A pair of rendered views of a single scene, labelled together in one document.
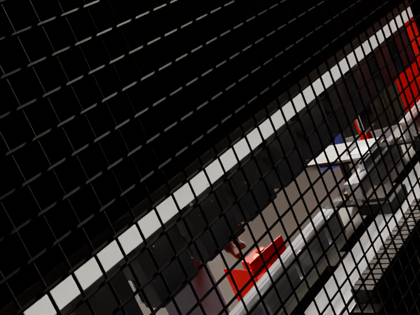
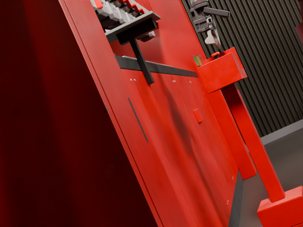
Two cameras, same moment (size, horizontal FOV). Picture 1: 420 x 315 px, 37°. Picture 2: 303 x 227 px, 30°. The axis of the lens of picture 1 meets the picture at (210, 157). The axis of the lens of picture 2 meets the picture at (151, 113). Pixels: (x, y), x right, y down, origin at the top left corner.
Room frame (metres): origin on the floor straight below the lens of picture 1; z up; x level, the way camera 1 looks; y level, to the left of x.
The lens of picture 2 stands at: (4.12, -1.66, 0.62)
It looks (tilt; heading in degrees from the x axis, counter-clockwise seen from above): 1 degrees up; 146
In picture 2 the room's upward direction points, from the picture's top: 24 degrees counter-clockwise
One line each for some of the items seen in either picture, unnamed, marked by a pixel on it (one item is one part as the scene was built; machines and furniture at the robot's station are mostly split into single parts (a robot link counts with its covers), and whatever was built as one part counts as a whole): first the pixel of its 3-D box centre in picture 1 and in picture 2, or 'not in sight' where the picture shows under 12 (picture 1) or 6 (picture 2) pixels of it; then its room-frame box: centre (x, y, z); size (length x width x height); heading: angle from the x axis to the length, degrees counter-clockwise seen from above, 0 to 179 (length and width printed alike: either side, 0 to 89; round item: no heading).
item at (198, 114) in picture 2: not in sight; (198, 115); (1.68, 0.23, 0.59); 0.15 x 0.02 x 0.07; 136
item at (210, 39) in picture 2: (240, 245); (211, 40); (2.24, 0.03, 0.87); 0.06 x 0.03 x 0.09; 40
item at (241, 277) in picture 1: (259, 268); (219, 66); (2.26, 0.00, 0.75); 0.20 x 0.16 x 0.18; 130
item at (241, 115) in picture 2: not in sight; (253, 142); (2.26, 0.00, 0.39); 0.06 x 0.06 x 0.54; 40
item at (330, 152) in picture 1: (341, 152); (124, 29); (2.41, -0.49, 1.00); 0.26 x 0.18 x 0.01; 46
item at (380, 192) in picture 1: (360, 200); not in sight; (1.86, -0.38, 1.01); 0.26 x 0.12 x 0.05; 46
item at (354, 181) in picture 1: (375, 170); not in sight; (2.26, -0.56, 0.92); 0.39 x 0.06 x 0.10; 136
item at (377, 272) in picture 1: (397, 245); not in sight; (1.47, -0.35, 1.02); 0.44 x 0.06 x 0.04; 136
